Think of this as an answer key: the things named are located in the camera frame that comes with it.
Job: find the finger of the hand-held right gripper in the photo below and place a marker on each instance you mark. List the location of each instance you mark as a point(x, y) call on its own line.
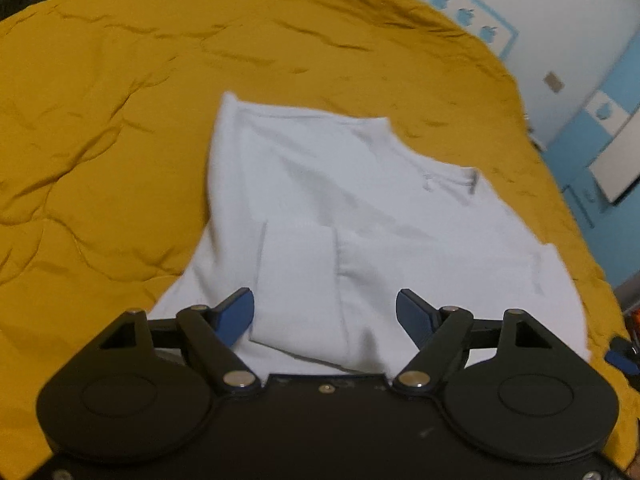
point(620, 346)

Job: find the beige wall switch plate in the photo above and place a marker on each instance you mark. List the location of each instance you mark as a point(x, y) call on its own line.
point(553, 81)

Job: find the white printed t-shirt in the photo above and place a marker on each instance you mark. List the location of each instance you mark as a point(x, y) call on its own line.
point(350, 185)

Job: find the blue and white wardrobe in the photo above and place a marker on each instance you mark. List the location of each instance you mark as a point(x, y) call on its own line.
point(580, 160)

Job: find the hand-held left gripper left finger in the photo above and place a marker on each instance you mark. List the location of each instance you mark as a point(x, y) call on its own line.
point(235, 316)

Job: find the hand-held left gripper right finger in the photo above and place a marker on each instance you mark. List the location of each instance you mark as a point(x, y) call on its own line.
point(414, 312)

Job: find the mustard yellow blanket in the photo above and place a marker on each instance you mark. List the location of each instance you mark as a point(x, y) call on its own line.
point(100, 135)

